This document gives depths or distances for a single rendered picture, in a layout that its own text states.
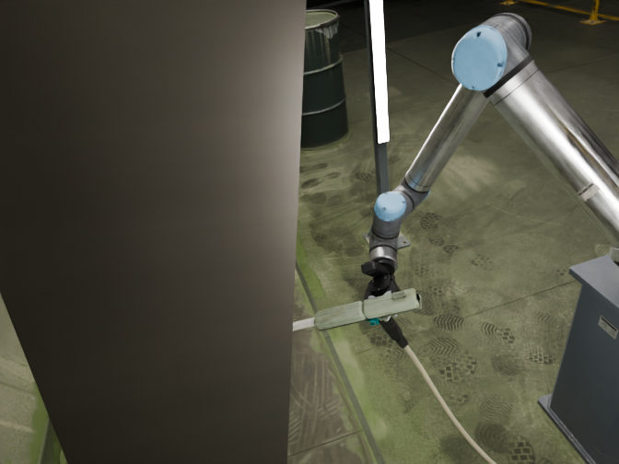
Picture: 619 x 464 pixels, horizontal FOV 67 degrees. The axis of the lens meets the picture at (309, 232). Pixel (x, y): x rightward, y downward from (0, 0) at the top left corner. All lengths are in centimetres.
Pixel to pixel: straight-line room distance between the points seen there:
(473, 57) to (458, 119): 28
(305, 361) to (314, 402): 20
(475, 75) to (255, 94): 64
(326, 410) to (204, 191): 138
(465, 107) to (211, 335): 89
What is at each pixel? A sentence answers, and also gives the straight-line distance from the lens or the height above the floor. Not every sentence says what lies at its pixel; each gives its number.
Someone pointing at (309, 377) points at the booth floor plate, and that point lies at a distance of 193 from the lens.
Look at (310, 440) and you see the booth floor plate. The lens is 178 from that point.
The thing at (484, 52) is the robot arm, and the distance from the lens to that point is 105.
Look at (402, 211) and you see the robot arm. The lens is 141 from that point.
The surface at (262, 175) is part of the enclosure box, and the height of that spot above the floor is 132.
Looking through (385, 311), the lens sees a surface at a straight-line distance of 128.
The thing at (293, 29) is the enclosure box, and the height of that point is 147.
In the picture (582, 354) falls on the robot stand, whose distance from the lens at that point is 162.
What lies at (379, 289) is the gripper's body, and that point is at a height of 63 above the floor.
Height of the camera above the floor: 157
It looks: 36 degrees down
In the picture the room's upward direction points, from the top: 10 degrees counter-clockwise
